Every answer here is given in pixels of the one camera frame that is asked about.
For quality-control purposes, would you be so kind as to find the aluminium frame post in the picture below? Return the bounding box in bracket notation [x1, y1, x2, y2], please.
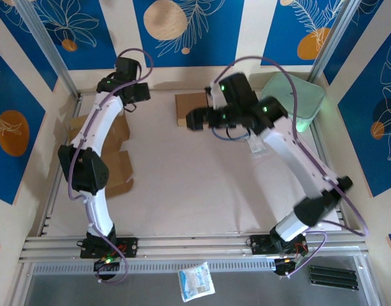
[308, 0, 364, 84]
[15, 0, 81, 99]

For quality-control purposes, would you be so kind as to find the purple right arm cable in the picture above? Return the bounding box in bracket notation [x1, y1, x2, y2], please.
[213, 56, 370, 279]

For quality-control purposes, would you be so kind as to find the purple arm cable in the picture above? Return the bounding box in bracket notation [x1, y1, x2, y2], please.
[67, 47, 154, 285]
[213, 56, 370, 279]

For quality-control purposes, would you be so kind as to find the brown cardboard box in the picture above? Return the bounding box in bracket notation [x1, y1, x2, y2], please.
[67, 113, 135, 198]
[174, 92, 212, 128]

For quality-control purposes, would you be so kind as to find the grey metal plate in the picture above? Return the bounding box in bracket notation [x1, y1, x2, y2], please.
[22, 254, 380, 306]

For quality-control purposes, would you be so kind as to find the aluminium front rail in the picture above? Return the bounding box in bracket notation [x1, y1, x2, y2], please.
[18, 229, 370, 265]

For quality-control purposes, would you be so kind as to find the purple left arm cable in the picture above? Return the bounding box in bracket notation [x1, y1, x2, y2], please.
[67, 47, 154, 285]

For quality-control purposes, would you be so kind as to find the white blue wipes packet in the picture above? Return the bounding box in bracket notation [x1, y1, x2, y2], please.
[178, 261, 216, 303]

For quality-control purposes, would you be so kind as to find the mint green zip case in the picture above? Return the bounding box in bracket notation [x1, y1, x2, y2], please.
[260, 71, 327, 133]

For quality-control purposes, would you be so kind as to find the black ribbed block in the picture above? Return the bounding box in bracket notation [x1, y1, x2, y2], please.
[308, 264, 359, 291]

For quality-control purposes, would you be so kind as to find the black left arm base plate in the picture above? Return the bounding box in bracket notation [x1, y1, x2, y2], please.
[79, 237, 139, 259]

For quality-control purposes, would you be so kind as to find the aluminium side rail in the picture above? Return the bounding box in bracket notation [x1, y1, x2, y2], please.
[38, 94, 85, 237]
[309, 120, 354, 231]

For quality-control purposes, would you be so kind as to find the small clear plastic bag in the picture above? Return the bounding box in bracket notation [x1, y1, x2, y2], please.
[248, 136, 269, 157]

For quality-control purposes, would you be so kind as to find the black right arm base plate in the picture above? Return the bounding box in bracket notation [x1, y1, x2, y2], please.
[248, 234, 308, 256]

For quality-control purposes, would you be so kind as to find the blue stethoscope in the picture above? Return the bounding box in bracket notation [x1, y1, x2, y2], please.
[212, 126, 251, 142]

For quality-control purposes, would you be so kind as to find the grey slotted cable duct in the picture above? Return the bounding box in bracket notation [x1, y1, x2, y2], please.
[31, 258, 311, 277]

